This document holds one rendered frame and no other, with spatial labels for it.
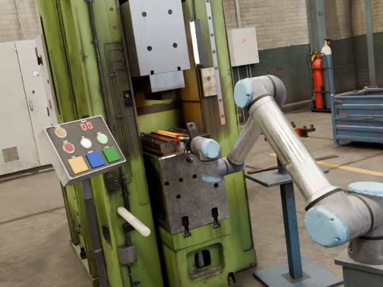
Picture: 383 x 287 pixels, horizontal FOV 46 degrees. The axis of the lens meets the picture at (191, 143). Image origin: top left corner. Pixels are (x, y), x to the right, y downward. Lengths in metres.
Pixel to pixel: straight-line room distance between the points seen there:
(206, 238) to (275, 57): 7.93
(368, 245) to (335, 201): 0.24
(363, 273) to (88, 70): 1.68
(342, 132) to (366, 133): 0.37
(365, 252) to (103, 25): 1.73
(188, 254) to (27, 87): 5.36
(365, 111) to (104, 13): 4.21
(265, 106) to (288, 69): 8.74
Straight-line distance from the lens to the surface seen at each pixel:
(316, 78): 9.86
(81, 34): 2.56
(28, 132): 7.63
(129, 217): 2.47
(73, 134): 2.24
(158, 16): 2.54
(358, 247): 1.81
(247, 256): 3.12
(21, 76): 7.61
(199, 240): 2.68
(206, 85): 2.75
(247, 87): 1.80
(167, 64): 2.53
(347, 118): 6.27
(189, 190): 2.57
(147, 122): 3.00
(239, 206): 2.99
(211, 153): 2.21
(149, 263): 2.82
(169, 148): 2.55
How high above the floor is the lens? 1.40
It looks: 10 degrees down
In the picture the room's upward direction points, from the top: 8 degrees counter-clockwise
